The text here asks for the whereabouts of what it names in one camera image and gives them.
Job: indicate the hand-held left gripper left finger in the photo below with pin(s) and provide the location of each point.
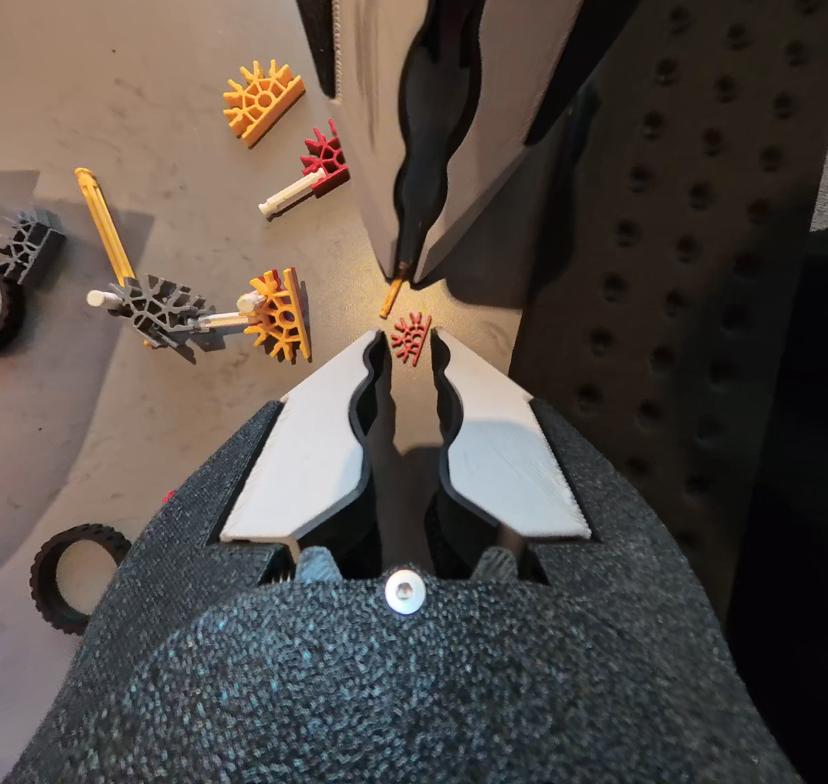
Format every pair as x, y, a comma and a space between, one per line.
297, 467

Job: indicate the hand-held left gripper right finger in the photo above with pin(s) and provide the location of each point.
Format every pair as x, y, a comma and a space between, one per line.
511, 467

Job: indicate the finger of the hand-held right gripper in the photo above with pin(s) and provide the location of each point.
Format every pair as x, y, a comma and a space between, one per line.
537, 33
369, 52

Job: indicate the yellow half-round connector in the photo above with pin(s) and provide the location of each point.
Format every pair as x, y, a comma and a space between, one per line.
262, 101

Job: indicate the red plastic connector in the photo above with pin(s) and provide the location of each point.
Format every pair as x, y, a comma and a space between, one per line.
327, 162
291, 274

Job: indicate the short white rod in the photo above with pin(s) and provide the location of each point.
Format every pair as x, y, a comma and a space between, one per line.
100, 298
220, 319
246, 303
291, 195

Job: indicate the red ridged connector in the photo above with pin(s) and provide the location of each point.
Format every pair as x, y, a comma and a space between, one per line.
411, 337

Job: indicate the short yellow rod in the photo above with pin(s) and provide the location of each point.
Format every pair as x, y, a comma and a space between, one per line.
393, 298

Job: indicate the orange plastic connector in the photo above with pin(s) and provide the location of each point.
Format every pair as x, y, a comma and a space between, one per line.
281, 318

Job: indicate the black rubber tyre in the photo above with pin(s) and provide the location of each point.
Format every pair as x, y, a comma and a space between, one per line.
42, 590

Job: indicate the long yellow rod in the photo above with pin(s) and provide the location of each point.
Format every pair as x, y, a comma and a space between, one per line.
107, 227

